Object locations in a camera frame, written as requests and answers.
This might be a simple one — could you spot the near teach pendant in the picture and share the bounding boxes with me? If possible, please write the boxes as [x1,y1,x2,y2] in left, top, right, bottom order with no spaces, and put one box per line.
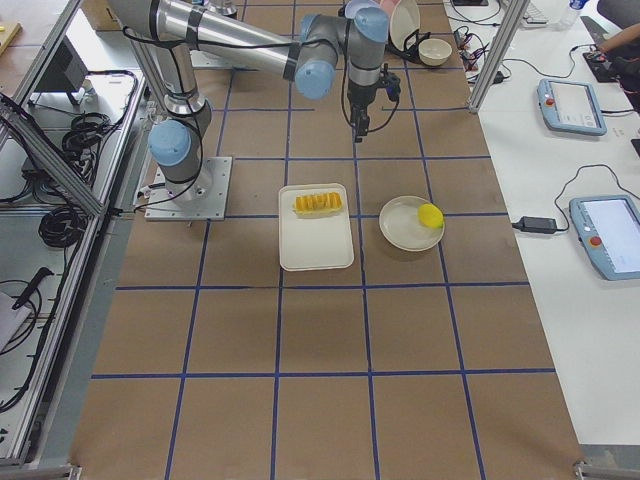
[569,195,639,281]

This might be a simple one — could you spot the cream round plate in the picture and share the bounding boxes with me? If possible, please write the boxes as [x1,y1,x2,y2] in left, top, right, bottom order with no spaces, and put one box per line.
[379,196,445,252]

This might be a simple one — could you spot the teach pendant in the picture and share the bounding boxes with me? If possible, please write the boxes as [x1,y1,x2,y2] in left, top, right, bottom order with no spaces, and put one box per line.
[537,78,607,136]
[569,195,639,281]

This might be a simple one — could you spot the cream rectangular tray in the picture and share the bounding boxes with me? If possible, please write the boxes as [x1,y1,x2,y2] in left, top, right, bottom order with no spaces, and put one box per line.
[278,183,354,271]

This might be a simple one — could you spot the blue plate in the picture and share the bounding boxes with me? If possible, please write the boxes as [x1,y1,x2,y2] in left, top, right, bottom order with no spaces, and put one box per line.
[344,0,380,19]

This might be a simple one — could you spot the yellow lemon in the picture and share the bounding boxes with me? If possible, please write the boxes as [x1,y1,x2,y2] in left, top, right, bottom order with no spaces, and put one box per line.
[417,203,445,229]

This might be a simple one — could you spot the aluminium frame post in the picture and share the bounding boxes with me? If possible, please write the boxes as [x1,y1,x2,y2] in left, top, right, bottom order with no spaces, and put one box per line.
[468,0,528,114]

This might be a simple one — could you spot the black power adapter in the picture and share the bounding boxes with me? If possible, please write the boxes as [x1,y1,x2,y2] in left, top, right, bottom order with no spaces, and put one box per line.
[512,216,558,234]

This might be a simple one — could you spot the pink plate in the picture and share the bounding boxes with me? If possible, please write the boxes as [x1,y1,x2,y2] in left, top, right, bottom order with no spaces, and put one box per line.
[379,0,400,17]

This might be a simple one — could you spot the black dish rack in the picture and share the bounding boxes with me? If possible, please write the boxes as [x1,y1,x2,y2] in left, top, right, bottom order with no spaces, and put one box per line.
[386,29,431,64]

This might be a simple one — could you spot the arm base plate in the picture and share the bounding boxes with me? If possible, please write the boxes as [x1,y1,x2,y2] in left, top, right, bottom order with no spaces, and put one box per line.
[144,156,233,221]

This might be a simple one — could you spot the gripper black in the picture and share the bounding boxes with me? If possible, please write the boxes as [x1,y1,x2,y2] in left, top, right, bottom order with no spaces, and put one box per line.
[349,74,401,143]

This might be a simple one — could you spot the cream plate in rack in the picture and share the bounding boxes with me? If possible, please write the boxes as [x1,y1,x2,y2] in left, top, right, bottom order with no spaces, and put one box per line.
[389,0,421,51]

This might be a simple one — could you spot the yellow orange bread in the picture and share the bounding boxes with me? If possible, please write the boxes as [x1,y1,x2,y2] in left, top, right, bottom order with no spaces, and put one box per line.
[292,191,344,219]

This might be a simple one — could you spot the cream bowl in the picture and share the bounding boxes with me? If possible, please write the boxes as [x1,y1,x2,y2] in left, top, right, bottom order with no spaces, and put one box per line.
[418,38,453,67]

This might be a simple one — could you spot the far teach pendant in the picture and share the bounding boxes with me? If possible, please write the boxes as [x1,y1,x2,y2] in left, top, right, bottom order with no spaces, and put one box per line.
[537,78,607,136]

